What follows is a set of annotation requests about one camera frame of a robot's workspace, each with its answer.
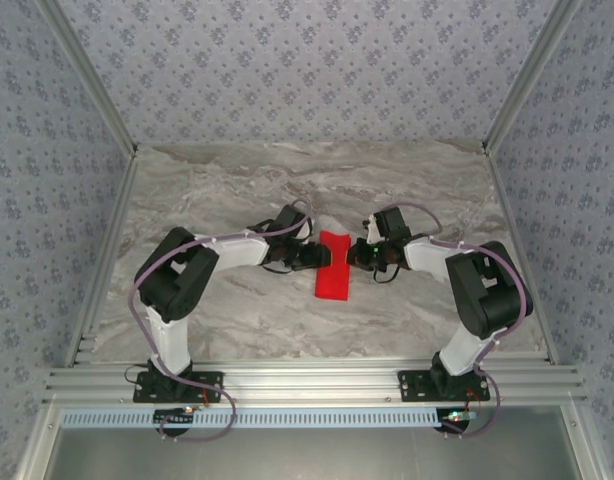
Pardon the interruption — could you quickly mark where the grey metal sheet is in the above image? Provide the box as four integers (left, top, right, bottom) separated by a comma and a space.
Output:
41, 424, 583, 480

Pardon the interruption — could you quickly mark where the pale blue slotted cable duct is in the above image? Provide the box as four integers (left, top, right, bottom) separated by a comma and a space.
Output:
60, 407, 471, 430

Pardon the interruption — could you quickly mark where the wide aluminium frame rail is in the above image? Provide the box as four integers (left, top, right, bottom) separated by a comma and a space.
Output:
40, 351, 589, 407

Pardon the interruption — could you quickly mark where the aluminium frame post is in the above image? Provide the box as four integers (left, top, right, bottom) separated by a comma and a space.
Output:
36, 0, 139, 157
481, 0, 586, 151

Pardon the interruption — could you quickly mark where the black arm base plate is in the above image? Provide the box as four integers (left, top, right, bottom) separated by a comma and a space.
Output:
132, 370, 224, 404
397, 369, 491, 404

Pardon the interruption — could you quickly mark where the small electronics board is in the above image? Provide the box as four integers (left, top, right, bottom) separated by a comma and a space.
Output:
154, 405, 197, 427
438, 407, 481, 432

